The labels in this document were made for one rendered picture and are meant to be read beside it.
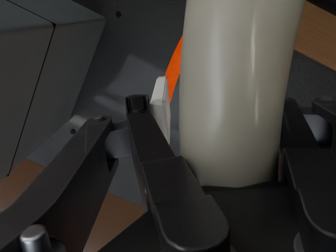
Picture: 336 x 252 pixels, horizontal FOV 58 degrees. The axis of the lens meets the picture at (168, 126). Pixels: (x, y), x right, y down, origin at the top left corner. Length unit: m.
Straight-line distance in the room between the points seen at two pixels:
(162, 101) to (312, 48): 0.82
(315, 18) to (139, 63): 0.53
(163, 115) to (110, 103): 0.95
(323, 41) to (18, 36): 0.75
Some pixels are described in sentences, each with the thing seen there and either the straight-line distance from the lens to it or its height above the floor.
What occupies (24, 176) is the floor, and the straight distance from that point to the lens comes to 1.39.
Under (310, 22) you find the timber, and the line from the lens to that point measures 0.94.
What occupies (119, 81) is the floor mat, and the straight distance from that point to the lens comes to 1.07.
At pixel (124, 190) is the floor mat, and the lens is 1.24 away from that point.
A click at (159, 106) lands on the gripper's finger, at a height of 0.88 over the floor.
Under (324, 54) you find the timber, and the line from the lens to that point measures 0.97.
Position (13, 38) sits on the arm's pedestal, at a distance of 0.56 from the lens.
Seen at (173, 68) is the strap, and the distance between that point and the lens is 1.02.
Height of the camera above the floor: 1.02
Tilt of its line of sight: 68 degrees down
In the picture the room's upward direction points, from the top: 167 degrees counter-clockwise
